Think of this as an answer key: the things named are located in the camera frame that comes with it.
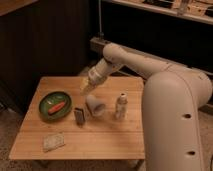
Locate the dark wooden cabinet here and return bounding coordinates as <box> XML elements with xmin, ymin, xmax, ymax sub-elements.
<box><xmin>0</xmin><ymin>0</ymin><xmax>89</xmax><ymax>113</ymax></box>

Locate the green bowl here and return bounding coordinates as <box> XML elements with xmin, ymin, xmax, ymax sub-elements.
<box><xmin>39</xmin><ymin>91</ymin><xmax>72</xmax><ymax>122</ymax></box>

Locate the orange carrot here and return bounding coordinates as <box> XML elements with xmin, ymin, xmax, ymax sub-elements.
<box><xmin>48</xmin><ymin>101</ymin><xmax>66</xmax><ymax>115</ymax></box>

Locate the metal shelf rack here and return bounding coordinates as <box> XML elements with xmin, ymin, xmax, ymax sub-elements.
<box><xmin>97</xmin><ymin>3</ymin><xmax>213</xmax><ymax>78</ymax></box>

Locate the dark eraser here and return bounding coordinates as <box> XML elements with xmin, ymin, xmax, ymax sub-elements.
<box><xmin>74</xmin><ymin>108</ymin><xmax>85</xmax><ymax>126</ymax></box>

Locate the white tipped-over cup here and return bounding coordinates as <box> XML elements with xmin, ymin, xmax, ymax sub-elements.
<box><xmin>86</xmin><ymin>95</ymin><xmax>106</xmax><ymax>117</ymax></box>

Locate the wooden table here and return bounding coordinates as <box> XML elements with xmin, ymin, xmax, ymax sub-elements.
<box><xmin>9</xmin><ymin>77</ymin><xmax>144</xmax><ymax>160</ymax></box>

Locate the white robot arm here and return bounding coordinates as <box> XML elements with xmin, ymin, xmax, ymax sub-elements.
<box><xmin>81</xmin><ymin>43</ymin><xmax>213</xmax><ymax>171</ymax></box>

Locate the clear plastic snack packet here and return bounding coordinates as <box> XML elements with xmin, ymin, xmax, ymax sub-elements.
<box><xmin>43</xmin><ymin>133</ymin><xmax>65</xmax><ymax>152</ymax></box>

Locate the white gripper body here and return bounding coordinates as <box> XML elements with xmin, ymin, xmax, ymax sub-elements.
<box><xmin>88</xmin><ymin>67</ymin><xmax>107</xmax><ymax>85</ymax></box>

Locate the small white bottle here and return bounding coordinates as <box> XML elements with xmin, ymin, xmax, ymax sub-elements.
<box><xmin>115</xmin><ymin>93</ymin><xmax>128</xmax><ymax>119</ymax></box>

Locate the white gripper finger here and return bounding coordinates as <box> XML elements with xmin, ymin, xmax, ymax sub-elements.
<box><xmin>84</xmin><ymin>84</ymin><xmax>96</xmax><ymax>95</ymax></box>
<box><xmin>80</xmin><ymin>77</ymin><xmax>89</xmax><ymax>90</ymax></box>

